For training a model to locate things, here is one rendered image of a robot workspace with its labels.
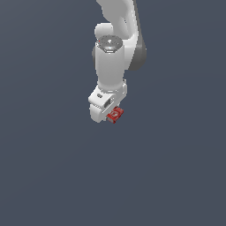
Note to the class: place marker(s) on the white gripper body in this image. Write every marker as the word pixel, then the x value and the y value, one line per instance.
pixel 101 103

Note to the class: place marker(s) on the small red box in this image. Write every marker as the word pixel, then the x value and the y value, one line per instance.
pixel 115 114

